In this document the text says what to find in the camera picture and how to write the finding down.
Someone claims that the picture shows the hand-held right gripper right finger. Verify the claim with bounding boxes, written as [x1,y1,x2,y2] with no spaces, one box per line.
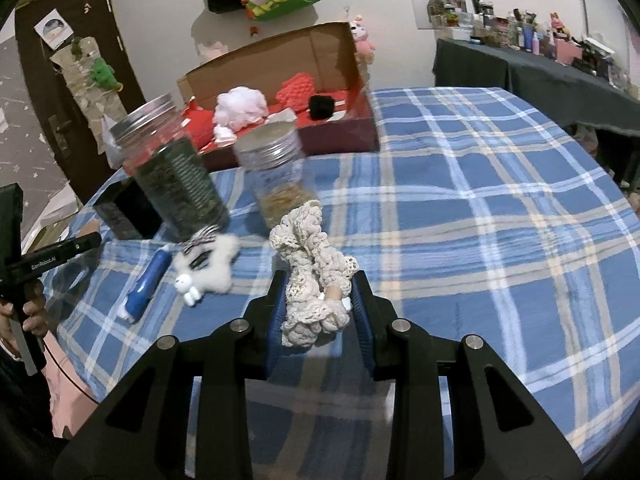
[350,269,583,480]

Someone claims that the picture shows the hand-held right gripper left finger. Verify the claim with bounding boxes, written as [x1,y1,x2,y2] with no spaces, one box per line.
[52,269,293,480]

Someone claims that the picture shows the cream lace scrunchie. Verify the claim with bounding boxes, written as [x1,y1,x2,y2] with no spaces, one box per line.
[269,199,360,348]

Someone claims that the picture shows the black fluffy scrunchie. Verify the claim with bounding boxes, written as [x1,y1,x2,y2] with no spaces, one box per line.
[307,94,336,121]

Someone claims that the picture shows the cardboard box with red lining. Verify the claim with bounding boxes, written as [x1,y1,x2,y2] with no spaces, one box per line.
[176,21,381,171]

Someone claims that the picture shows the person's left hand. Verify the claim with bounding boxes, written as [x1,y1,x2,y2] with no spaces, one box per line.
[21,279,49,340]

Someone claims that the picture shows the white bunny charm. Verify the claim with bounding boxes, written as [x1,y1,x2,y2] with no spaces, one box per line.
[175,272,204,307]

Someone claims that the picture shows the white fluffy zebra hair clip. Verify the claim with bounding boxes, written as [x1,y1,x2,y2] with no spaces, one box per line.
[172,227,241,293]

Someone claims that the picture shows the dark printed box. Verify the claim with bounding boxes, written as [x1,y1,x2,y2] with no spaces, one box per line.
[92,177,163,241]

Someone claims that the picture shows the blue tube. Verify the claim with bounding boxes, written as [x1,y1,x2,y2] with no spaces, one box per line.
[124,247,173,322]

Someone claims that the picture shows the dark brown door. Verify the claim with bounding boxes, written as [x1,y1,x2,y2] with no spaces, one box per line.
[14,0,146,196]

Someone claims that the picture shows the beige hanging organizer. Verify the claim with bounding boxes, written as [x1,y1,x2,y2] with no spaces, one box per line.
[50,36,128,156]

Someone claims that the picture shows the blue plaid tablecloth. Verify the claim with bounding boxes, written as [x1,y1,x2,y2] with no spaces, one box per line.
[50,86,640,480]

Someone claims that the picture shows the small clear jar metal lid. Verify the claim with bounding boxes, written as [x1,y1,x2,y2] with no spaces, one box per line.
[232,121,321,228]

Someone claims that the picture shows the tall jar with dark contents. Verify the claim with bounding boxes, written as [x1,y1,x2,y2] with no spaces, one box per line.
[110,94,231,241]

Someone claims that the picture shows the green plush toy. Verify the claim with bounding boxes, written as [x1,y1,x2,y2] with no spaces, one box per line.
[90,57,123,92]

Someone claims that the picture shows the photo sheet on door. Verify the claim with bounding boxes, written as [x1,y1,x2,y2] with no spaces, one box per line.
[34,8,71,51]

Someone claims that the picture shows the white fluffy pompom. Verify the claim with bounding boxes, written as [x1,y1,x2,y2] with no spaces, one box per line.
[212,86,271,131]

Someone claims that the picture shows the red knitted scrunchie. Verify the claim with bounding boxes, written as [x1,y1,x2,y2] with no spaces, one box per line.
[276,72,321,111]

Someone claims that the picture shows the small pink plush toy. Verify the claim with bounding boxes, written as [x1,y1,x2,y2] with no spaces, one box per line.
[350,16,377,63]

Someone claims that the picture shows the dark cloth covered table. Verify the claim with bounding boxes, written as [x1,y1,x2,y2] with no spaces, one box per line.
[432,37,640,136]

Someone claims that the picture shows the cluttered side table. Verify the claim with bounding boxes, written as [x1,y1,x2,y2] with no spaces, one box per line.
[426,0,640,98]

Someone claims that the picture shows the door handle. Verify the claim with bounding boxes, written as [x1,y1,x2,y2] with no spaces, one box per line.
[49,115,71,151]

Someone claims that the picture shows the black cable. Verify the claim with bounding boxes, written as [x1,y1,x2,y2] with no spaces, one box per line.
[42,344,101,405]

